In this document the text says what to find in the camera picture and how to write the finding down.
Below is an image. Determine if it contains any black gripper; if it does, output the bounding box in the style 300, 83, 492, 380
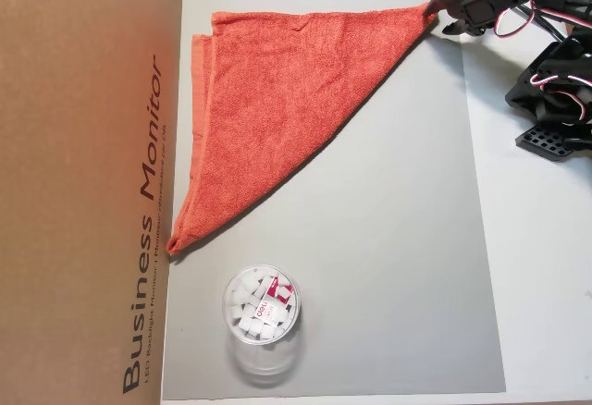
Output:
424, 0, 512, 37

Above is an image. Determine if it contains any black cable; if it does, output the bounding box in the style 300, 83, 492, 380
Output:
517, 2, 573, 39

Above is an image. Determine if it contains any brown cardboard monitor box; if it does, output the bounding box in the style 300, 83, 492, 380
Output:
0, 0, 186, 405

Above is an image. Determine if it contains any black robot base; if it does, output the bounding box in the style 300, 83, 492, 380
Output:
513, 120, 586, 164

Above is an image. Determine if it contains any clear plastic jar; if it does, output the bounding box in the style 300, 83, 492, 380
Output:
220, 264, 307, 387

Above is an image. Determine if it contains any grey table mat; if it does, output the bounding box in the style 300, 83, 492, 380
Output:
161, 0, 508, 401

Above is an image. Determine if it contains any orange terry towel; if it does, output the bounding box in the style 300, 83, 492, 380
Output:
165, 1, 439, 257

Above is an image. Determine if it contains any red white paper label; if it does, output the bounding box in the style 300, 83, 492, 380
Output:
252, 275, 297, 324

